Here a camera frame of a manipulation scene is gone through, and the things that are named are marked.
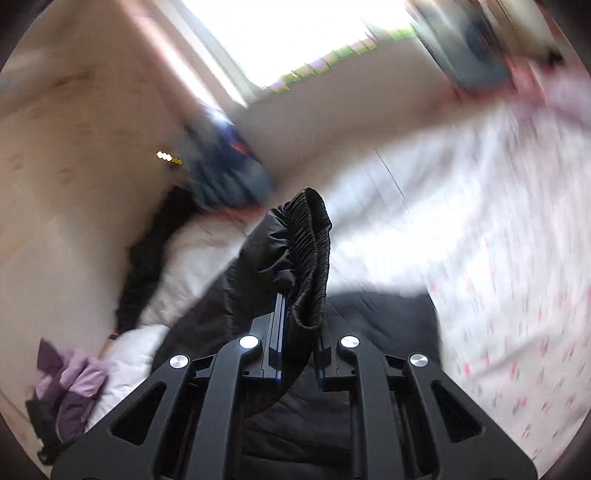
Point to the pink ruffled bedding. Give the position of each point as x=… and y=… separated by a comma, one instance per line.
x=549, y=92

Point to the black coat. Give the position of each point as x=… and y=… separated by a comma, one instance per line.
x=147, y=263

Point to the purple jacket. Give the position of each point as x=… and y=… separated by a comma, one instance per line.
x=74, y=387

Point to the lit wall switch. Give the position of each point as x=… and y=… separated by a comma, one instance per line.
x=167, y=158

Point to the bed with cherry print sheet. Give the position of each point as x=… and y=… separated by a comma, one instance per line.
x=498, y=277

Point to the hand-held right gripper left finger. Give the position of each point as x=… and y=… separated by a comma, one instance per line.
x=279, y=334

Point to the black puffer jacket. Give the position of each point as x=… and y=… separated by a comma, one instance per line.
x=304, y=240

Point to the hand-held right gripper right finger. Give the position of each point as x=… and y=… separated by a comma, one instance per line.
x=325, y=367

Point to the blue clothing pile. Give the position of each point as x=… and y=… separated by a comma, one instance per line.
x=226, y=170

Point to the blue whale print curtain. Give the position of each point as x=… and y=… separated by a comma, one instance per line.
x=466, y=41

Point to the white pillow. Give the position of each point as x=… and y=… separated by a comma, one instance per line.
x=129, y=364

